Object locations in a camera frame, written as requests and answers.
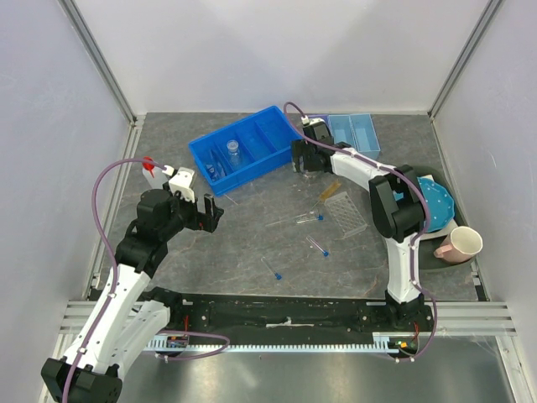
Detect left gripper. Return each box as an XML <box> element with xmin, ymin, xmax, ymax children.
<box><xmin>159</xmin><ymin>182</ymin><xmax>223</xmax><ymax>241</ymax></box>

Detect blue safety goggles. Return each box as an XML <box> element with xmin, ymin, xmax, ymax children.
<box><xmin>206</xmin><ymin>149</ymin><xmax>228</xmax><ymax>182</ymax></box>

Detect clear glass jar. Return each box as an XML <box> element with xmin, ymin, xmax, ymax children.
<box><xmin>227</xmin><ymin>139</ymin><xmax>247</xmax><ymax>171</ymax></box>

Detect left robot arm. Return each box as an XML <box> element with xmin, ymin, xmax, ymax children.
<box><xmin>41</xmin><ymin>189</ymin><xmax>224</xmax><ymax>402</ymax></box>

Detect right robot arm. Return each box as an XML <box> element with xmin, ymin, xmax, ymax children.
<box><xmin>291</xmin><ymin>118</ymin><xmax>431</xmax><ymax>331</ymax></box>

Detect thin glass rod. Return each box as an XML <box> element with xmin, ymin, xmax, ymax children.
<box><xmin>224</xmin><ymin>194</ymin><xmax>240</xmax><ymax>206</ymax></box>

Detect purple small tray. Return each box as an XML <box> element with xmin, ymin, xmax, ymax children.
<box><xmin>309</xmin><ymin>114</ymin><xmax>330</xmax><ymax>126</ymax></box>

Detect light blue middle tray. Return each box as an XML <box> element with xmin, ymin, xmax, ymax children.
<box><xmin>328</xmin><ymin>114</ymin><xmax>357</xmax><ymax>149</ymax></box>

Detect light blue tray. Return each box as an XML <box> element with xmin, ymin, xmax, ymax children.
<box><xmin>328</xmin><ymin>114</ymin><xmax>357</xmax><ymax>149</ymax></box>
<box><xmin>350</xmin><ymin>114</ymin><xmax>381</xmax><ymax>160</ymax></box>

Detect blue divided plastic bin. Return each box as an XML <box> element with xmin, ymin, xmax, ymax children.
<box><xmin>189</xmin><ymin>106</ymin><xmax>300</xmax><ymax>196</ymax></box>

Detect red cap wash bottle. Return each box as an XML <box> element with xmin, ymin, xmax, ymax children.
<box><xmin>142</xmin><ymin>156</ymin><xmax>169</xmax><ymax>189</ymax></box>

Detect light blue right tray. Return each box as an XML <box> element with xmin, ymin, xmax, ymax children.
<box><xmin>350</xmin><ymin>114</ymin><xmax>381</xmax><ymax>160</ymax></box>

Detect test tube upper blue cap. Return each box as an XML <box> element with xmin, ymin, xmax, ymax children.
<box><xmin>294</xmin><ymin>211</ymin><xmax>324</xmax><ymax>224</ymax></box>

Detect test tube blue cap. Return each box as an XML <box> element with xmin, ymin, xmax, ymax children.
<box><xmin>294</xmin><ymin>211</ymin><xmax>324</xmax><ymax>224</ymax></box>
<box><xmin>306</xmin><ymin>235</ymin><xmax>329</xmax><ymax>257</ymax></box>
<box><xmin>260</xmin><ymin>256</ymin><xmax>282</xmax><ymax>280</ymax></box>

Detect clear well plate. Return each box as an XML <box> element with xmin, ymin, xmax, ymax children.
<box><xmin>325</xmin><ymin>191</ymin><xmax>368</xmax><ymax>238</ymax></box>

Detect test tube lower blue cap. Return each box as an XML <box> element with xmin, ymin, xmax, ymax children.
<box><xmin>260</xmin><ymin>256</ymin><xmax>282</xmax><ymax>280</ymax></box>

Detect test tube middle blue cap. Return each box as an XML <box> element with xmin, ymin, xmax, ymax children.
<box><xmin>306</xmin><ymin>235</ymin><xmax>329</xmax><ymax>257</ymax></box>

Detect blue dotted plate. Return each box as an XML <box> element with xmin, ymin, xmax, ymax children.
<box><xmin>418</xmin><ymin>176</ymin><xmax>455</xmax><ymax>233</ymax></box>

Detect pink mug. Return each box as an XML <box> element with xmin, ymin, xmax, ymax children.
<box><xmin>434</xmin><ymin>226</ymin><xmax>483</xmax><ymax>264</ymax></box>

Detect dark green tray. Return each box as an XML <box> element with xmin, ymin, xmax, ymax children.
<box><xmin>413</xmin><ymin>165</ymin><xmax>479</xmax><ymax>274</ymax></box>

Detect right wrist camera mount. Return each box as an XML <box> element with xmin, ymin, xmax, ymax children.
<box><xmin>300</xmin><ymin>116</ymin><xmax>326</xmax><ymax>128</ymax></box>

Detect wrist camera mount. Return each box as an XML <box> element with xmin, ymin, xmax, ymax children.
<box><xmin>300</xmin><ymin>116</ymin><xmax>326</xmax><ymax>128</ymax></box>
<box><xmin>163</xmin><ymin>165</ymin><xmax>196</xmax><ymax>203</ymax></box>

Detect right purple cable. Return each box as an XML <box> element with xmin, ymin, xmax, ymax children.
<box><xmin>283</xmin><ymin>101</ymin><xmax>440</xmax><ymax>363</ymax></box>

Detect purple cable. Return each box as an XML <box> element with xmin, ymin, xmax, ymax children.
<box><xmin>62</xmin><ymin>157</ymin><xmax>232</xmax><ymax>403</ymax></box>
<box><xmin>283</xmin><ymin>101</ymin><xmax>440</xmax><ymax>363</ymax></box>

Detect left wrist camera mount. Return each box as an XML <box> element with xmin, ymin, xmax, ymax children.
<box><xmin>163</xmin><ymin>165</ymin><xmax>196</xmax><ymax>203</ymax></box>

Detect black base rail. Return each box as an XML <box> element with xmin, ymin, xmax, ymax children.
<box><xmin>140</xmin><ymin>287</ymin><xmax>434</xmax><ymax>347</ymax></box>

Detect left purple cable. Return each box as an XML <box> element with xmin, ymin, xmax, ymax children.
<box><xmin>62</xmin><ymin>157</ymin><xmax>232</xmax><ymax>403</ymax></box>

